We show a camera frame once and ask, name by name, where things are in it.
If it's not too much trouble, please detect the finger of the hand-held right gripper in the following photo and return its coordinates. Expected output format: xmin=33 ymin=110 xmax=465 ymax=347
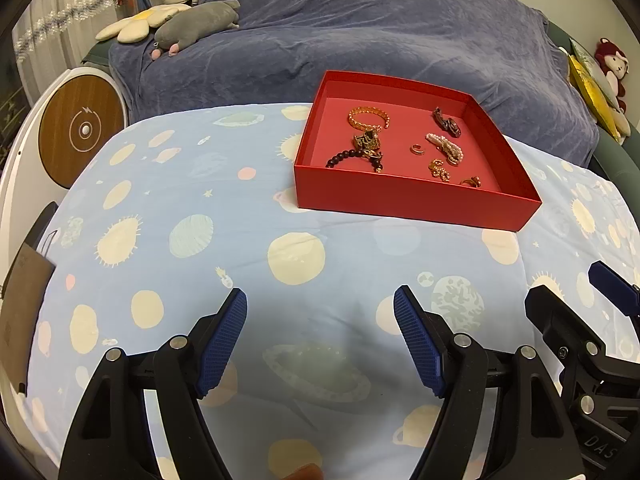
xmin=588 ymin=261 xmax=640 ymax=319
xmin=524 ymin=285 xmax=609 ymax=377

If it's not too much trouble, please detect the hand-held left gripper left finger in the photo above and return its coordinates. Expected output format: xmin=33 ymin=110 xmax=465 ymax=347
xmin=57 ymin=287 xmax=249 ymax=480

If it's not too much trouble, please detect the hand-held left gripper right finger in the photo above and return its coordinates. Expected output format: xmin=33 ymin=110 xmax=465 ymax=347
xmin=393 ymin=284 xmax=587 ymax=480

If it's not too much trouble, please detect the red cardboard box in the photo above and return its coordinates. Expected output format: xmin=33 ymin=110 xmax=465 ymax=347
xmin=293 ymin=70 xmax=543 ymax=232

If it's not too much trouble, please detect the pearl bracelet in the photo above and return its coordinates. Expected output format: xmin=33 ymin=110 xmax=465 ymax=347
xmin=425 ymin=132 xmax=465 ymax=166

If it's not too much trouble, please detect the dark wooden bead bracelet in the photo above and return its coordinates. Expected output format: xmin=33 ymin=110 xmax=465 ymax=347
xmin=325 ymin=147 xmax=386 ymax=174

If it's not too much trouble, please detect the gold block-link bracelet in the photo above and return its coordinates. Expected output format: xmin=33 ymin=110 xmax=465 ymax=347
xmin=353 ymin=130 xmax=383 ymax=158

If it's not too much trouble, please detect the green sofa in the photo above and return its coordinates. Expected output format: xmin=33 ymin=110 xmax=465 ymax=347
xmin=545 ymin=20 xmax=640 ymax=196

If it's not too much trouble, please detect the planet print light blue sheet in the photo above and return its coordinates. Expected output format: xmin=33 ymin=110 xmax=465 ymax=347
xmin=25 ymin=102 xmax=640 ymax=480

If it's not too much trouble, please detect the yellow leaf-shaped pillow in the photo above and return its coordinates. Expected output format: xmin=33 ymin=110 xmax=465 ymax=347
xmin=567 ymin=37 xmax=631 ymax=146

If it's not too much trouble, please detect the brown paper bag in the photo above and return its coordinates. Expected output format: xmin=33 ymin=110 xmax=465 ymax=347
xmin=0 ymin=230 xmax=57 ymax=393

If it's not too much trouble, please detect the red monkey plush toy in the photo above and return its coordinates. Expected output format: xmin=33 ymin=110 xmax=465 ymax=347
xmin=594 ymin=37 xmax=630 ymax=113

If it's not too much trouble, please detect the gold leaf-pattern bangle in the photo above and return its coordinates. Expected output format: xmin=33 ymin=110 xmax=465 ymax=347
xmin=348 ymin=106 xmax=391 ymax=132

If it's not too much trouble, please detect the white device with wooden disc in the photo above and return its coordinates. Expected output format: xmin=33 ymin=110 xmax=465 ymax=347
xmin=0 ymin=65 xmax=128 ymax=311

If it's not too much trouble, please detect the blue-grey blanket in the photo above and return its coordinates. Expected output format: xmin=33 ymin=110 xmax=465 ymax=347
xmin=108 ymin=0 xmax=600 ymax=168

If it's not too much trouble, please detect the grey plush toy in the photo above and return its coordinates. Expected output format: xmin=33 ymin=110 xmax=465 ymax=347
xmin=151 ymin=0 xmax=241 ymax=60

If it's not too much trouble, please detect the flower-shaped pillow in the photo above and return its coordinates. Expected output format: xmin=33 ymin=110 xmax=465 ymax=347
xmin=95 ymin=2 xmax=193 ymax=43

